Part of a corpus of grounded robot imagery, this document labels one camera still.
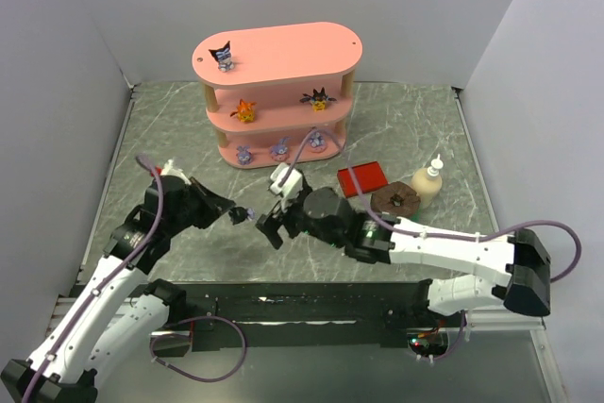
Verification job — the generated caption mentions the purple black figure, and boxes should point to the purple black figure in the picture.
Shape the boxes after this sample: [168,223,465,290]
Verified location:
[228,206,256,226]
[209,42,235,73]

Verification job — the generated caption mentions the small purple bunny figure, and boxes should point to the small purple bunny figure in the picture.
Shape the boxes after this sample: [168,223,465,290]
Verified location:
[236,145,254,166]

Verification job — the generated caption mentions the orange pikachu figure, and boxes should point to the orange pikachu figure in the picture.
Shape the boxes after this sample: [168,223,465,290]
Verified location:
[229,99,257,123]

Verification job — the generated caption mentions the black winged pikachu figure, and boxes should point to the black winged pikachu figure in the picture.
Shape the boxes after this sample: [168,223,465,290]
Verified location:
[299,88,337,111]

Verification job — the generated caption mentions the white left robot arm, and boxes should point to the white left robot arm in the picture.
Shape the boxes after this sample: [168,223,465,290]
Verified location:
[1,171,251,402]

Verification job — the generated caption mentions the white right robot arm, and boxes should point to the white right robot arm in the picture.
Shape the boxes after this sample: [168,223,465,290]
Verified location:
[256,188,551,317]

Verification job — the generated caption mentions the pink three-tier wooden shelf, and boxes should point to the pink three-tier wooden shelf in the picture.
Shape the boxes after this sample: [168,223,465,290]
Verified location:
[192,22,363,169]

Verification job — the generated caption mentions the red flat box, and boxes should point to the red flat box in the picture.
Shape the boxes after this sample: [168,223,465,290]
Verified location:
[337,161,388,198]

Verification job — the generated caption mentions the beige pump bottle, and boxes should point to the beige pump bottle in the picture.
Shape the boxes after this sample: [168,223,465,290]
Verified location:
[411,154,444,210]

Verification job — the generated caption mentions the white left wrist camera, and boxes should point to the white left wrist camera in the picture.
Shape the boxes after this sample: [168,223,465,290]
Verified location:
[159,159,190,184]

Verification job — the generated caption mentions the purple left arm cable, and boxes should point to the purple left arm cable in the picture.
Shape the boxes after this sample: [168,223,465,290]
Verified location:
[18,154,165,403]

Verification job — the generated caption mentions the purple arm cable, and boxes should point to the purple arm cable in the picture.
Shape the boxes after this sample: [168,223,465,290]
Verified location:
[18,154,165,403]
[282,126,582,366]

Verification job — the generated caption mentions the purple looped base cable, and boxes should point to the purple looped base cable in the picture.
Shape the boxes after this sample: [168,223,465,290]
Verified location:
[148,315,248,384]

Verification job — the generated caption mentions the aluminium rail frame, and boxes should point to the aluminium rail frame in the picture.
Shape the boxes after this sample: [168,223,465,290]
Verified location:
[45,297,545,337]

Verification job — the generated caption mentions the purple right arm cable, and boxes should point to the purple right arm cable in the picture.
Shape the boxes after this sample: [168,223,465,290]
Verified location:
[282,126,582,366]

